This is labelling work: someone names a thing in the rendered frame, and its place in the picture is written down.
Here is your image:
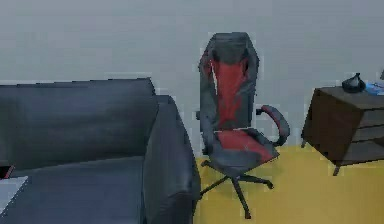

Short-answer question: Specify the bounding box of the red and grey office chair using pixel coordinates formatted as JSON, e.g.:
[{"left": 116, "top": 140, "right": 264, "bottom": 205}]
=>
[{"left": 195, "top": 31, "right": 291, "bottom": 220}]

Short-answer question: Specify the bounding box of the black round vase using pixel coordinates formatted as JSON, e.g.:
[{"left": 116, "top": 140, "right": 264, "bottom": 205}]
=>
[{"left": 341, "top": 72, "right": 367, "bottom": 94}]

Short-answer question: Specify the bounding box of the white flat slab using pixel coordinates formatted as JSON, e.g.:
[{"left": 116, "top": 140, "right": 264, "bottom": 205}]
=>
[{"left": 0, "top": 175, "right": 29, "bottom": 214}]

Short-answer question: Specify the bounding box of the dark brown chest of drawers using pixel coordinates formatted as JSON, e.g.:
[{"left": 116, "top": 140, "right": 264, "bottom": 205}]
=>
[{"left": 300, "top": 85, "right": 384, "bottom": 177}]

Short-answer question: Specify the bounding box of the blue book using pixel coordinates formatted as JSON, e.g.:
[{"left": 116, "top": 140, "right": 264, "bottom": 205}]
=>
[{"left": 365, "top": 81, "right": 384, "bottom": 97}]

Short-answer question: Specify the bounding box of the dark grey sofa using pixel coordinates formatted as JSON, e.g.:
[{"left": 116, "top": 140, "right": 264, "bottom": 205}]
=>
[{"left": 0, "top": 77, "right": 202, "bottom": 224}]

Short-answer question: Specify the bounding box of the red and black object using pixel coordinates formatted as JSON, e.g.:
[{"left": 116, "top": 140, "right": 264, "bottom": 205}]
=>
[{"left": 0, "top": 164, "right": 16, "bottom": 180}]

